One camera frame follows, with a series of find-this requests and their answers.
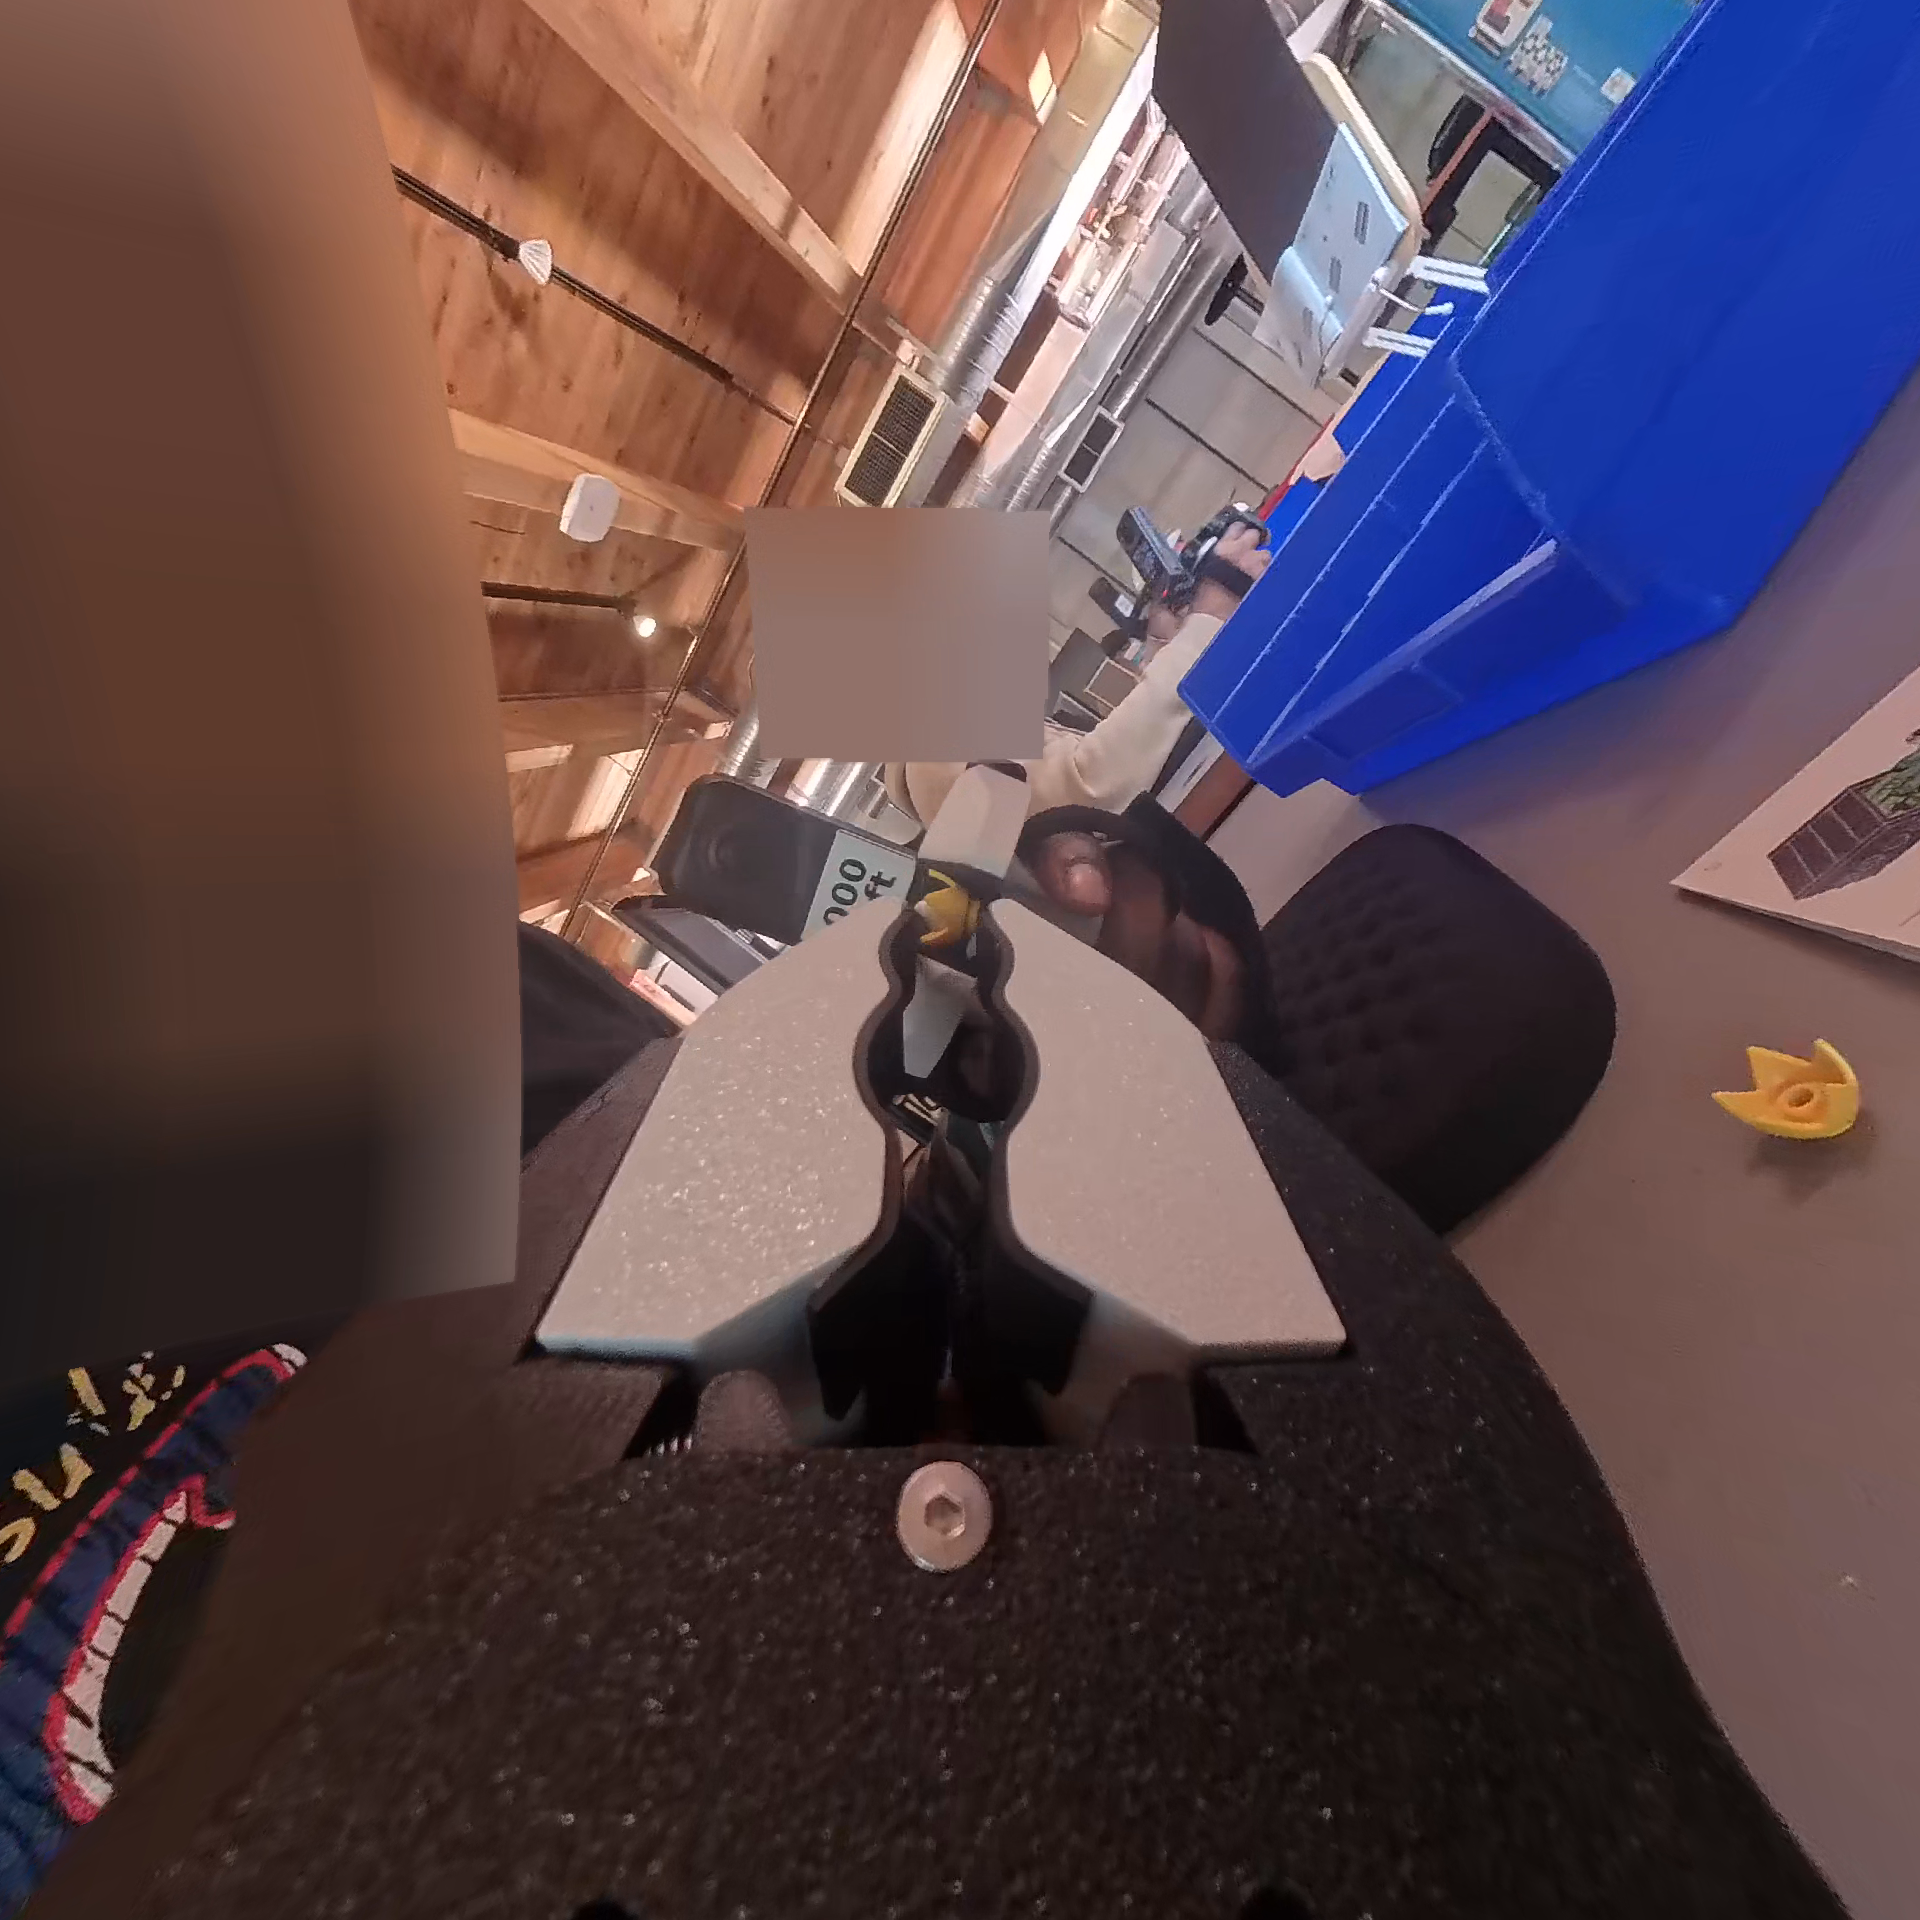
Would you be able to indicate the yellow lego flower piece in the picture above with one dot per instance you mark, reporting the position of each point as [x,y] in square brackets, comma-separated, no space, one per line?
[945,908]
[1790,1105]

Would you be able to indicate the black textured pad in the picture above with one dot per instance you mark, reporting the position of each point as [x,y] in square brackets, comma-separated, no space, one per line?
[1441,1021]

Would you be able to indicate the person's left hand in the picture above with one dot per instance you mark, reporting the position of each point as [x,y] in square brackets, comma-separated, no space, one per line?
[1104,887]

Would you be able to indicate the tall blue cardboard box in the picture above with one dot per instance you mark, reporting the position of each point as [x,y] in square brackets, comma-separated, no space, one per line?
[1591,37]

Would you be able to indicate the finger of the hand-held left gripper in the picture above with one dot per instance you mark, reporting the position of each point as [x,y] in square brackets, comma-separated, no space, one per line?
[978,820]

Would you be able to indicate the person's dark printed sweatshirt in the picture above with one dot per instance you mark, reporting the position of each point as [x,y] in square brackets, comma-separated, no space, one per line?
[121,1619]

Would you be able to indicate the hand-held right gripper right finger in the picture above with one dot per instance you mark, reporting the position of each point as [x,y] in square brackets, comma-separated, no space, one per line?
[1171,1198]

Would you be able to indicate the blue plastic bin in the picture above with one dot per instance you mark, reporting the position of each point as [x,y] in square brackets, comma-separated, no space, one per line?
[1619,391]

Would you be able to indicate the silver ventilation duct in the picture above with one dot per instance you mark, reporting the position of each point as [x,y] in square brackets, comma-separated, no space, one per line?
[1065,301]

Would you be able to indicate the lego instruction booklet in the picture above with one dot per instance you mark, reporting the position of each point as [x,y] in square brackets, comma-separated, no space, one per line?
[1830,840]

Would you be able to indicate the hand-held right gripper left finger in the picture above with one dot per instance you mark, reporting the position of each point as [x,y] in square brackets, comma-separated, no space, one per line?
[719,1198]

